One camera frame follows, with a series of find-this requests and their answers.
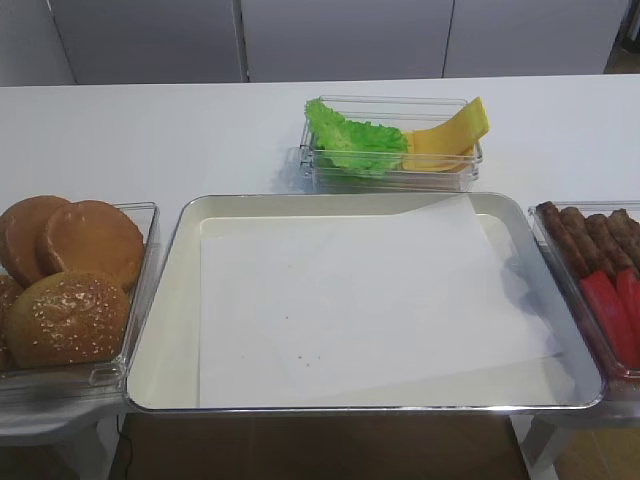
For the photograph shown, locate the yellow cheese slice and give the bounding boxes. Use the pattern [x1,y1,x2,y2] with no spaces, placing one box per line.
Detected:
[401,97,490,173]

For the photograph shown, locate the silver metal tray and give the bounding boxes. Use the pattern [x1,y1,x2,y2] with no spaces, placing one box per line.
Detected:
[126,192,605,415]

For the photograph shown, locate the green lettuce leaf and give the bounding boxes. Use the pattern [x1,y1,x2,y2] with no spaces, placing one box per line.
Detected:
[305,98,409,176]

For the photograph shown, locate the clear bin with greens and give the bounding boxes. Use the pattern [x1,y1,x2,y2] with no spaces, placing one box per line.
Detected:
[299,95,483,192]

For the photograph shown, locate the white paper sheet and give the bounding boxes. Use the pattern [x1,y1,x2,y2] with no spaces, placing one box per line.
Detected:
[199,195,573,408]

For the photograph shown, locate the plain bun bottom right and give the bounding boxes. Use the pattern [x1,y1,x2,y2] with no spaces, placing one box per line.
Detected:
[35,200,144,292]

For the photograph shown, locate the plain bun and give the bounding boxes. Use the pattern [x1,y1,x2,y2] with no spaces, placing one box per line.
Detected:
[1,195,69,288]
[35,200,144,292]

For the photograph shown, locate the clear bin with buns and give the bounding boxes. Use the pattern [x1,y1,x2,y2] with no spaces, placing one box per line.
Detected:
[1,202,159,403]

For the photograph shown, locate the brown meat patty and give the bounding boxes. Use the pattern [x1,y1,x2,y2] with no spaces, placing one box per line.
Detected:
[536,201,590,279]
[607,209,639,263]
[560,207,615,279]
[585,214,635,273]

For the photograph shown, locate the sesame bun top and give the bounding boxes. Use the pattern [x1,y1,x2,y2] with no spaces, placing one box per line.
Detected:
[3,271,130,369]

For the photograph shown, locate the clear bin with patties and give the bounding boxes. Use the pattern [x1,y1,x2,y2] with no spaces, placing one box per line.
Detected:
[529,201,639,385]

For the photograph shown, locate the red tomato slice left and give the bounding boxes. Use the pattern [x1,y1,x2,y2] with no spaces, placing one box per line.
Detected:
[580,271,639,369]

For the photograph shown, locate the red tomato slice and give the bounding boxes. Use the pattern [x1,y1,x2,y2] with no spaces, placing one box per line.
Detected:
[616,268,639,350]
[580,271,639,369]

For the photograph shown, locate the plain bun bottom left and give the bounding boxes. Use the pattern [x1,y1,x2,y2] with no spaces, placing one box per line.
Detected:
[1,195,69,288]

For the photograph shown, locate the red tomato slice right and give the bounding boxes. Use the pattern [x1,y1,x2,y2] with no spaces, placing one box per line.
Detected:
[616,268,639,350]

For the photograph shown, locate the sesame bun at edge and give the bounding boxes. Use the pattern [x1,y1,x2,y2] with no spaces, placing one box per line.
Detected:
[0,274,23,370]

